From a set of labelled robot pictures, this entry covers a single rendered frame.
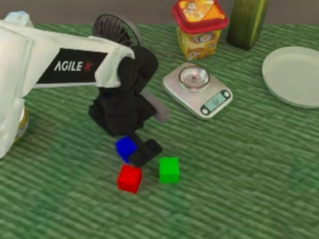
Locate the blue cube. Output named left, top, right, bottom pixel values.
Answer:
left=114, top=135, right=138, bottom=164

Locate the green cube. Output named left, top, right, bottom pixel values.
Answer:
left=159, top=157, right=180, bottom=185

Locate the red cube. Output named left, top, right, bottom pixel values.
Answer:
left=117, top=164, right=143, bottom=194

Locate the green woven table mat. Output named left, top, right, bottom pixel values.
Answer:
left=0, top=23, right=319, bottom=239

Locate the silver kitchen scale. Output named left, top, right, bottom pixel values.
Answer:
left=162, top=62, right=234, bottom=120

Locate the black round fan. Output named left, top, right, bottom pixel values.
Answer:
left=92, top=13, right=143, bottom=48

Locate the small glass bowl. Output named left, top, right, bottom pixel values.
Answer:
left=178, top=65, right=211, bottom=93

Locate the yellow container with red lid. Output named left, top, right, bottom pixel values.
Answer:
left=171, top=0, right=229, bottom=61

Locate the dark green bottle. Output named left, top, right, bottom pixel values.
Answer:
left=226, top=0, right=270, bottom=51

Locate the white plate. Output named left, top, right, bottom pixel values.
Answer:
left=262, top=46, right=319, bottom=109

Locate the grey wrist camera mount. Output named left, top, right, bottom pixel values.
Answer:
left=142, top=90, right=171, bottom=123

